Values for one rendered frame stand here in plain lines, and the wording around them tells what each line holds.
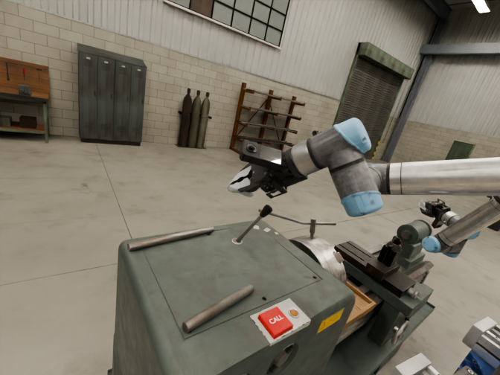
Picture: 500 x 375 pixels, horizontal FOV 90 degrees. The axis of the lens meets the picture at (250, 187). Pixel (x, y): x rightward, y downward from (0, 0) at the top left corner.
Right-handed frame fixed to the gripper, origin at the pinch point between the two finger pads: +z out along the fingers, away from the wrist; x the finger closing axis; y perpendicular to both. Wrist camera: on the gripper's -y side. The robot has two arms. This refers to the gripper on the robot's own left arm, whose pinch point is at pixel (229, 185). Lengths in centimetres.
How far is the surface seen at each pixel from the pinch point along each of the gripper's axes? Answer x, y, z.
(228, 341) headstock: -35.7, 5.6, 0.4
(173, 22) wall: 629, 22, 301
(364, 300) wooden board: -10, 106, 3
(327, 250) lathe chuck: -1, 54, -2
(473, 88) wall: 1038, 1085, -354
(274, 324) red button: -31.6, 14.4, -4.7
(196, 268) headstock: -18.7, 5.5, 15.4
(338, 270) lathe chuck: -8, 57, -4
